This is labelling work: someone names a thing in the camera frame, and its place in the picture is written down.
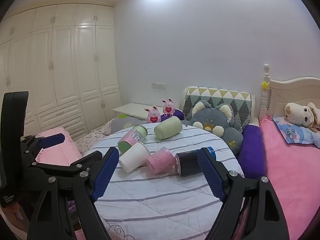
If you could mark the light green cup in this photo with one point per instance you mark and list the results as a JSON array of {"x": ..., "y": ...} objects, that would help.
[{"x": 167, "y": 128}]

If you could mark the pink bunny plush toy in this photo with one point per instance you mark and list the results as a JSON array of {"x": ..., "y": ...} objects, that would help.
[
  {"x": 153, "y": 115},
  {"x": 168, "y": 108}
]

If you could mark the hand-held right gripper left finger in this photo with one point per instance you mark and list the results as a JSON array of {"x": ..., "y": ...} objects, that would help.
[{"x": 105, "y": 175}]

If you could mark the purple cushion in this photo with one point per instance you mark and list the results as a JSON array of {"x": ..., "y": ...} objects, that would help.
[{"x": 178, "y": 114}]

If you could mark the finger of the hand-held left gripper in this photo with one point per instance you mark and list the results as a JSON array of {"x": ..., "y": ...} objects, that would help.
[
  {"x": 52, "y": 140},
  {"x": 65, "y": 168}
]

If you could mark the heart pattern bed sheet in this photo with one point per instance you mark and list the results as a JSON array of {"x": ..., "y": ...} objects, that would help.
[{"x": 90, "y": 140}]

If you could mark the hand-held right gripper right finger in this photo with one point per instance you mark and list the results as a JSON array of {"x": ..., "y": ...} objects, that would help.
[{"x": 210, "y": 175}]

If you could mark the blue floral pillow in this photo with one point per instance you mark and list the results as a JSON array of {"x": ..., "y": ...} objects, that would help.
[{"x": 297, "y": 132}]

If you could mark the grey cat plush cushion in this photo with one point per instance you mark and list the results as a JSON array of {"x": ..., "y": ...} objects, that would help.
[{"x": 212, "y": 120}]

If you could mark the white wall socket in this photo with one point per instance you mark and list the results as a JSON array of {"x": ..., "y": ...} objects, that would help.
[{"x": 159, "y": 85}]

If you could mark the grey pillow with green print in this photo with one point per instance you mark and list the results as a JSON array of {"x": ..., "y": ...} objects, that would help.
[{"x": 120, "y": 125}]

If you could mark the white bedside table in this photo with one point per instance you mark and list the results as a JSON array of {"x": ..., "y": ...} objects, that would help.
[{"x": 131, "y": 110}]

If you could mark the purple blanket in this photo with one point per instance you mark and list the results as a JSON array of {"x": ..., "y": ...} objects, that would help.
[{"x": 251, "y": 152}]

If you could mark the cream bed headboard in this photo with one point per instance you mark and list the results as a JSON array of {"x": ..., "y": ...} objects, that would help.
[{"x": 282, "y": 92}]

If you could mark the yellow star ornament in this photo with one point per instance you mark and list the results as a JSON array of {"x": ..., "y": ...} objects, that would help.
[{"x": 265, "y": 85}]

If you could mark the pink fleece blanket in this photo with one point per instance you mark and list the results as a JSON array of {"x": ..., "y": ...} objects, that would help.
[{"x": 292, "y": 175}]

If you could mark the white cup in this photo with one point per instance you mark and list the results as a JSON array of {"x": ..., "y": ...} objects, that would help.
[{"x": 133, "y": 158}]

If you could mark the white wardrobe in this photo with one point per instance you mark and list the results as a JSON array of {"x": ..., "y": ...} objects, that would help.
[{"x": 65, "y": 67}]

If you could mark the light pink blanket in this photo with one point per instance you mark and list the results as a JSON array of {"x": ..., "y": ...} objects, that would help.
[{"x": 67, "y": 152}]

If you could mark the triangle pattern quilted cushion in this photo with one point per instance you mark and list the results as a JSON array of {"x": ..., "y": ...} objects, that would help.
[{"x": 217, "y": 96}]

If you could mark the cream plush toy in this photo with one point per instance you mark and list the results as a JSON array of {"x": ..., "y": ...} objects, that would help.
[{"x": 298, "y": 115}]

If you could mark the dark blue can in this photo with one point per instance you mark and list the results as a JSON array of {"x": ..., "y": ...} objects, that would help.
[{"x": 188, "y": 163}]

